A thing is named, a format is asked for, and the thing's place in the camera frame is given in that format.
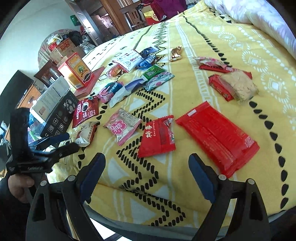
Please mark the black flat television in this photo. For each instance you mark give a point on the black flat television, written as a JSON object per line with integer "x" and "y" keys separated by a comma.
{"x": 12, "y": 94}

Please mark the thin red snack stick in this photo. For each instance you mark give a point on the thin red snack stick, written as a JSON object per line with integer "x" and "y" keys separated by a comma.
{"x": 223, "y": 70}

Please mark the dark red coffee packet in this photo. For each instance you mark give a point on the dark red coffee packet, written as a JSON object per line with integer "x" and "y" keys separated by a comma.
{"x": 86, "y": 109}

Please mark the pink cartoon snack packet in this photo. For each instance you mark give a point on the pink cartoon snack packet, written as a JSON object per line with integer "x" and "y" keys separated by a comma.
{"x": 109, "y": 91}

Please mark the orange red tea box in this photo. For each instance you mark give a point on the orange red tea box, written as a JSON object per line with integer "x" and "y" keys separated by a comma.
{"x": 76, "y": 72}

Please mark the wooden chest of drawers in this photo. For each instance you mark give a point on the wooden chest of drawers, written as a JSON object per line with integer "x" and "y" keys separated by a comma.
{"x": 31, "y": 95}

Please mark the white grey carton box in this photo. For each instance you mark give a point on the white grey carton box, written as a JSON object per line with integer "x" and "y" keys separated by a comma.
{"x": 45, "y": 104}

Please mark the pink flower snack packet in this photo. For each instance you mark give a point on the pink flower snack packet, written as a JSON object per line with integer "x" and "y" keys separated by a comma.
{"x": 122, "y": 125}

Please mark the white printed sachet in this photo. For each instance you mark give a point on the white printed sachet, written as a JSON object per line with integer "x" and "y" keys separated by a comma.
{"x": 128, "y": 60}

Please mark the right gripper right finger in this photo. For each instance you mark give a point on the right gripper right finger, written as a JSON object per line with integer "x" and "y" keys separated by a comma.
{"x": 204, "y": 176}

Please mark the red square snack packet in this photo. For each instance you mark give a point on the red square snack packet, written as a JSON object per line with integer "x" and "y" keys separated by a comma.
{"x": 157, "y": 138}

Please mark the blue candy packet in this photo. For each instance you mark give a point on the blue candy packet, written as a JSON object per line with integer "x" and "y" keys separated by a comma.
{"x": 149, "y": 56}

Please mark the flat red box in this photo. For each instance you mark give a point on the flat red box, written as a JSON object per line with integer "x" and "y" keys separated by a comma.
{"x": 85, "y": 91}

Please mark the small red snack bar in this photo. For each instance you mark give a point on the small red snack bar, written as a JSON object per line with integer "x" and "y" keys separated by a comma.
{"x": 215, "y": 82}

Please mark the pink red candy packet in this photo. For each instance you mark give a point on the pink red candy packet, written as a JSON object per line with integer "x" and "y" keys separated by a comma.
{"x": 209, "y": 61}

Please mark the beige cracker packet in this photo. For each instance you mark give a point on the beige cracker packet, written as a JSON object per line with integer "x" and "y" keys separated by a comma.
{"x": 239, "y": 85}

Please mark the person's left hand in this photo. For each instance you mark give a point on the person's left hand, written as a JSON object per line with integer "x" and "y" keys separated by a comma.
{"x": 17, "y": 184}

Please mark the white blue sachet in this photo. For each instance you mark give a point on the white blue sachet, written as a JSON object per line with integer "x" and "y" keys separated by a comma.
{"x": 125, "y": 91}

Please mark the upper cardboard box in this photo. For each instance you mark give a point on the upper cardboard box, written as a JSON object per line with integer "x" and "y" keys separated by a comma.
{"x": 66, "y": 48}

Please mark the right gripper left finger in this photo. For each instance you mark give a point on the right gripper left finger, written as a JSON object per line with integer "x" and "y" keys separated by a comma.
{"x": 89, "y": 176}

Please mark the yellow patterned bedspread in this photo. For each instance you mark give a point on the yellow patterned bedspread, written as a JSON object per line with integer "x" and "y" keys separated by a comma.
{"x": 158, "y": 194}

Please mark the red yellow gift box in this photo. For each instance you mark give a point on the red yellow gift box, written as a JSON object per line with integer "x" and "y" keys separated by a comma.
{"x": 151, "y": 18}

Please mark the white red snack packet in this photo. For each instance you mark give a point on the white red snack packet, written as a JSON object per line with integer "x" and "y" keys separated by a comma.
{"x": 86, "y": 134}

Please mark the gold wrapped candy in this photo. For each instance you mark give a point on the gold wrapped candy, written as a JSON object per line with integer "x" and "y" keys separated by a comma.
{"x": 175, "y": 54}

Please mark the maroon garment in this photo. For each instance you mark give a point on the maroon garment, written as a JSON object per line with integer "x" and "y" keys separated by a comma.
{"x": 167, "y": 9}

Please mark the teal floral snack packet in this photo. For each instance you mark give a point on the teal floral snack packet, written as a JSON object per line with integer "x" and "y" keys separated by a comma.
{"x": 158, "y": 80}

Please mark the black product box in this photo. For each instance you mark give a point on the black product box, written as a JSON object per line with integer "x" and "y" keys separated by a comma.
{"x": 60, "y": 118}

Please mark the long red wafer packet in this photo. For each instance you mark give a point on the long red wafer packet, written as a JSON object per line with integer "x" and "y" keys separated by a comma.
{"x": 217, "y": 138}

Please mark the pink floral quilt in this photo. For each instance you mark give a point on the pink floral quilt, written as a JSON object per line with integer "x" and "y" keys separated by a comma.
{"x": 262, "y": 15}

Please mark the green snack packet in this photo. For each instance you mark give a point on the green snack packet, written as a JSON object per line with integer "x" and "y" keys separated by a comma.
{"x": 152, "y": 72}

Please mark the wooden chair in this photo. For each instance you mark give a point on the wooden chair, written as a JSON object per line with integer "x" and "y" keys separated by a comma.
{"x": 133, "y": 16}

